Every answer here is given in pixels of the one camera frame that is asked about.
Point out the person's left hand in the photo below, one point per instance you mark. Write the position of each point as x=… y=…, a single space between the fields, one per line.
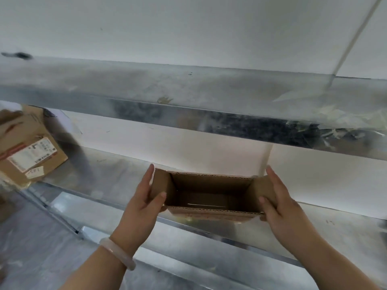
x=136 y=220

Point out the person's right hand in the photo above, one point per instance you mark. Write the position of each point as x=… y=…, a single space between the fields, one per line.
x=290 y=223

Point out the white-labelled cardboard box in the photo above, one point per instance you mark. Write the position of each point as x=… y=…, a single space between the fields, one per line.
x=211 y=185

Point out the large red-printed cardboard box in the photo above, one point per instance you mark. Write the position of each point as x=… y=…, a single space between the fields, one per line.
x=24 y=132

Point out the pile of clear tape scraps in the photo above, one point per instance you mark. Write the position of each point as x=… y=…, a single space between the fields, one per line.
x=347 y=117

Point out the small crumpled tape scrap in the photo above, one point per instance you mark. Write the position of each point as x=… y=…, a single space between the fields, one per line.
x=164 y=100

